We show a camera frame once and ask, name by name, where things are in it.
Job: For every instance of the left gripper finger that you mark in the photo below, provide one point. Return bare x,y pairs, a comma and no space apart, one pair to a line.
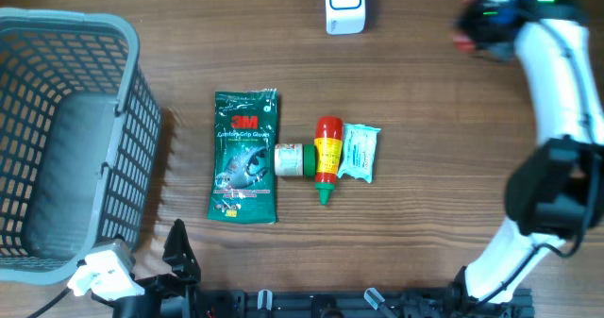
119,237
179,254

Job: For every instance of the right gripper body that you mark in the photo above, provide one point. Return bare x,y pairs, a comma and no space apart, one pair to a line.
481,20

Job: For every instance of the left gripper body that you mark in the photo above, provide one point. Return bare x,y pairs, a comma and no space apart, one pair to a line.
165,286

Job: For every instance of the green 3M gloves package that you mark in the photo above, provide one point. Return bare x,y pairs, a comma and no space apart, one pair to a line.
244,181

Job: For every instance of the white jar green lid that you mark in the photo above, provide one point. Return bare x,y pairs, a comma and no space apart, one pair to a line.
295,159

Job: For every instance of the white barcode scanner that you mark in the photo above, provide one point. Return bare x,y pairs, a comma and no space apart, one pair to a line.
345,17

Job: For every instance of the teal wet wipes pack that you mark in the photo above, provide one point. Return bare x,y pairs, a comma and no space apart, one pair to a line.
359,151

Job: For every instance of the red chili sauce bottle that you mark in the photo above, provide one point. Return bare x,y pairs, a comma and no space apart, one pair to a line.
328,143

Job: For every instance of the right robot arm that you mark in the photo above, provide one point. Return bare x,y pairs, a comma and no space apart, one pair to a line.
556,195

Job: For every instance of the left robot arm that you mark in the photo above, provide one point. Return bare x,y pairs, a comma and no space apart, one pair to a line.
149,305

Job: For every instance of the grey plastic shopping basket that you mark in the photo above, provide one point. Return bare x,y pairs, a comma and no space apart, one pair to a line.
79,133

